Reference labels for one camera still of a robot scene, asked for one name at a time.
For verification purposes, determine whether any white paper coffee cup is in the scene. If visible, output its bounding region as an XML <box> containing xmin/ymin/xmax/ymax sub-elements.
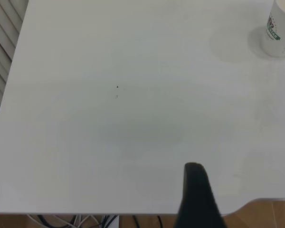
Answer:
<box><xmin>261</xmin><ymin>0</ymin><xmax>285</xmax><ymax>58</ymax></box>

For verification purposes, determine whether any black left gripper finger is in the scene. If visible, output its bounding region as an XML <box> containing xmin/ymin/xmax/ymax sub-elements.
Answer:
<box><xmin>174</xmin><ymin>162</ymin><xmax>229</xmax><ymax>228</ymax></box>

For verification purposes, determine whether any black cable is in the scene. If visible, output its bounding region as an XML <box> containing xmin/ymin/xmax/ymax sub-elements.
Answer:
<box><xmin>97</xmin><ymin>215</ymin><xmax>119</xmax><ymax>228</ymax></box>
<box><xmin>132</xmin><ymin>215</ymin><xmax>163</xmax><ymax>228</ymax></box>
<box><xmin>37</xmin><ymin>215</ymin><xmax>62</xmax><ymax>228</ymax></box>

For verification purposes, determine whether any white cable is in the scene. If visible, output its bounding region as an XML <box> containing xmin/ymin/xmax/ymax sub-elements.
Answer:
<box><xmin>67</xmin><ymin>215</ymin><xmax>97</xmax><ymax>228</ymax></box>

